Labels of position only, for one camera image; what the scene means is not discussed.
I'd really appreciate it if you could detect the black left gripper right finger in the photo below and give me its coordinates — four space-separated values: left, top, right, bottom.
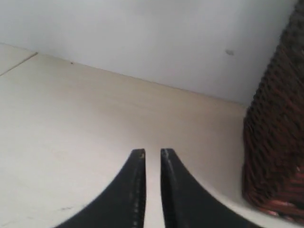
161 149 256 228

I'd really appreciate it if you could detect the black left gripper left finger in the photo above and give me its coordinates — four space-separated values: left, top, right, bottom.
58 149 145 228

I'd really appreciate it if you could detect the dark brown wicker basket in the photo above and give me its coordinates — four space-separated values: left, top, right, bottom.
242 0 304 223

